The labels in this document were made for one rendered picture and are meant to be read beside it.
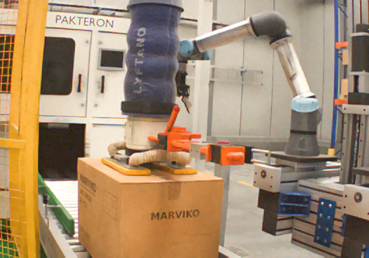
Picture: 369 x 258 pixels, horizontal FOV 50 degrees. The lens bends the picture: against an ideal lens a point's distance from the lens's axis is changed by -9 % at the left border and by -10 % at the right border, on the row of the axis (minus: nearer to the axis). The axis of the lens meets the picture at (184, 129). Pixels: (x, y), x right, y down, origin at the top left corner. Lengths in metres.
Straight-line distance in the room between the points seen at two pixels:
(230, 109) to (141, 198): 10.67
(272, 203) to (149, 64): 0.71
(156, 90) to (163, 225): 0.51
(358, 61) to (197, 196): 0.79
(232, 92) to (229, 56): 1.01
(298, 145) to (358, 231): 0.52
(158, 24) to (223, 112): 10.31
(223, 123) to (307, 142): 10.27
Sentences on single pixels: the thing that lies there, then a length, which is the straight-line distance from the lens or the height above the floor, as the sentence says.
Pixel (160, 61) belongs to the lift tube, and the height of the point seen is 1.37.
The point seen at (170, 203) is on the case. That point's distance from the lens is 1.51.
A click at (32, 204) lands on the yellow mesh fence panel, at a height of 0.71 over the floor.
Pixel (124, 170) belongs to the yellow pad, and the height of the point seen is 0.97.
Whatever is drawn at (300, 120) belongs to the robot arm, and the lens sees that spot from 1.73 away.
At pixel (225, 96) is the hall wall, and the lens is 11.96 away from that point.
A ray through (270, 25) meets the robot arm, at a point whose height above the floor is 1.57.
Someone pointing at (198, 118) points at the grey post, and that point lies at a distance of 4.64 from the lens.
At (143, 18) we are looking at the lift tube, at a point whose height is 1.54.
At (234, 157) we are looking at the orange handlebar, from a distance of 1.16.
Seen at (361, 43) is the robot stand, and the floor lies 1.49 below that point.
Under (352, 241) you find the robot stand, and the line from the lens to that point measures 1.40.
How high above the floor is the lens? 1.21
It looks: 3 degrees down
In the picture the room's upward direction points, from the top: 3 degrees clockwise
